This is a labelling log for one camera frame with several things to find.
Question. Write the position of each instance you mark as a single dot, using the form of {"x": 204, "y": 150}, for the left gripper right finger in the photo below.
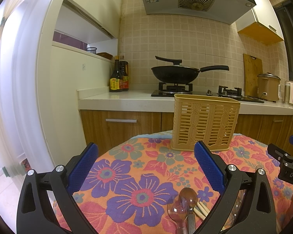
{"x": 257, "y": 211}

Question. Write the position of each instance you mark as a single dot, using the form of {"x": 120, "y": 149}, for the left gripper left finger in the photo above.
{"x": 35, "y": 214}

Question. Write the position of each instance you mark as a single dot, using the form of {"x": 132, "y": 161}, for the cream chopstick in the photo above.
{"x": 199, "y": 213}
{"x": 204, "y": 207}

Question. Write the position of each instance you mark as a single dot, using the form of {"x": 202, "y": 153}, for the white electric kettle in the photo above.
{"x": 288, "y": 93}

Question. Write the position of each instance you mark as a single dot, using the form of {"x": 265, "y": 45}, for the brown rice cooker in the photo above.
{"x": 268, "y": 87}

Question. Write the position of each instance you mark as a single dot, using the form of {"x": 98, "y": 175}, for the beige plastic utensil basket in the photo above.
{"x": 213, "y": 123}

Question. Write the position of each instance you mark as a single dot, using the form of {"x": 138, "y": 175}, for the black gas stove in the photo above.
{"x": 169, "y": 90}

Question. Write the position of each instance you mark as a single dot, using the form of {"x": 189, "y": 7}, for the wooden cutting board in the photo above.
{"x": 253, "y": 66}

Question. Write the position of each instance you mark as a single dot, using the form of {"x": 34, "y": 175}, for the floral orange tablecloth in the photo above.
{"x": 127, "y": 188}

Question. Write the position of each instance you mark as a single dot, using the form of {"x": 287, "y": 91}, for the wok lid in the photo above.
{"x": 175, "y": 62}

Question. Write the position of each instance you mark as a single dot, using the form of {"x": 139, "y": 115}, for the white countertop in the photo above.
{"x": 142, "y": 101}

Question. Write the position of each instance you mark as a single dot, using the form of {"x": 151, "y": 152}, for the dark soy sauce bottle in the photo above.
{"x": 115, "y": 81}

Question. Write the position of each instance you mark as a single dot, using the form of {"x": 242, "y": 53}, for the red label sauce bottle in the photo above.
{"x": 124, "y": 72}

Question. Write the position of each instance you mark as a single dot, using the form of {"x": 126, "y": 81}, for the glass cup on shelf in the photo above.
{"x": 92, "y": 50}

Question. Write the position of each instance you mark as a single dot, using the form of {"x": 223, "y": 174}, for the black wok with handle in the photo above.
{"x": 181, "y": 74}

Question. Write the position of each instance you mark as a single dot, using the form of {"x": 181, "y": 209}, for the upper wall cabinet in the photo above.
{"x": 261, "y": 24}

